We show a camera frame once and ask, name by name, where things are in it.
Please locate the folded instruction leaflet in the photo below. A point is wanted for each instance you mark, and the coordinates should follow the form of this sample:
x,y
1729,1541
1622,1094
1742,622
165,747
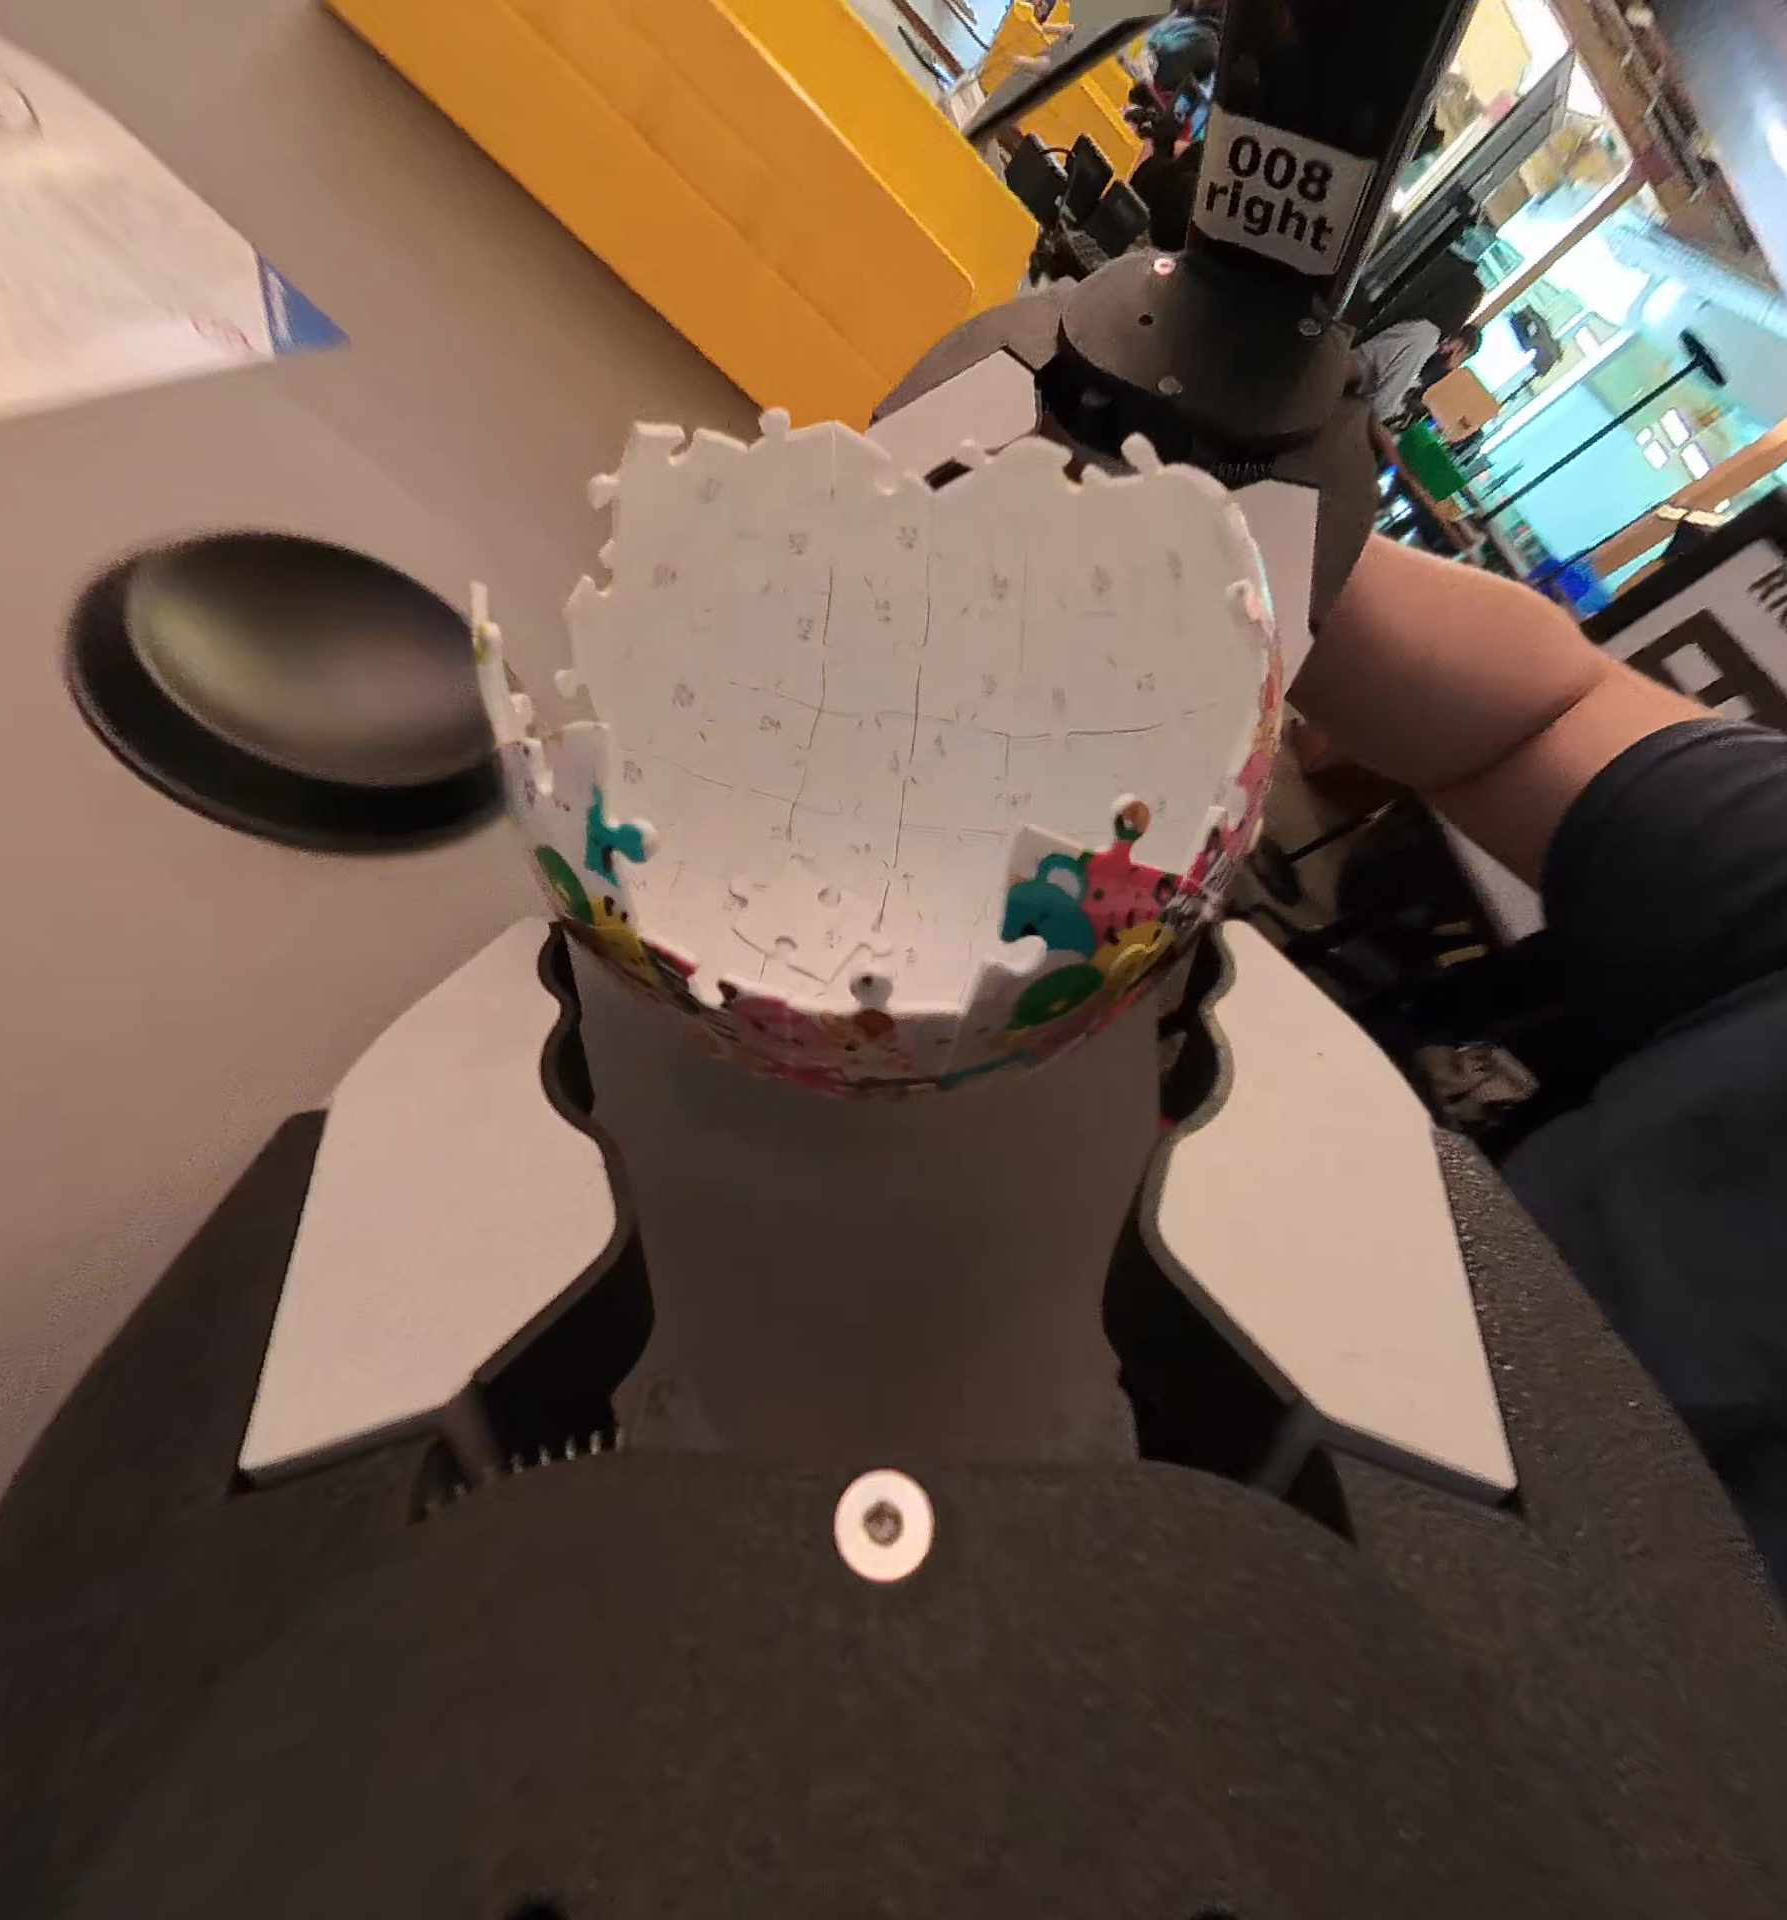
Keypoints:
x,y
54,224

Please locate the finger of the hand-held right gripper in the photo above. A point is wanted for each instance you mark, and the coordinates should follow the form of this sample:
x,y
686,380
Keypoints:
x,y
968,406
1284,555

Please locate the yellow plastic bin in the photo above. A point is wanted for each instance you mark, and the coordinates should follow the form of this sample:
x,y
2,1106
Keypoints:
x,y
714,150

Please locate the black ball stand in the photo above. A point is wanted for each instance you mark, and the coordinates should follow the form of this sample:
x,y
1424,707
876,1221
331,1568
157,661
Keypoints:
x,y
279,676

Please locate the black white printed tag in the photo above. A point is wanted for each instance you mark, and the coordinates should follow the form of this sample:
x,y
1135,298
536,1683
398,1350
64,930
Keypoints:
x,y
1734,644

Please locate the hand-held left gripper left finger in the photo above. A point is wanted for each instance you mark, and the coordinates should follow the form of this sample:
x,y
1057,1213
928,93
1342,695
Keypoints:
x,y
430,1246

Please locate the person's right forearm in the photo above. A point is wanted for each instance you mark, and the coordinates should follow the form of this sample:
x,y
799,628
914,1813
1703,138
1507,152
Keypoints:
x,y
1463,676

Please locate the partly built puzzle ball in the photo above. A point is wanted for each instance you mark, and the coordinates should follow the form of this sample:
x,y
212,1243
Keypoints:
x,y
894,676

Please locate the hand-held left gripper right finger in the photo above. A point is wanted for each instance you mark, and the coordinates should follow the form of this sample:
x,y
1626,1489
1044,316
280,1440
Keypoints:
x,y
1315,1260

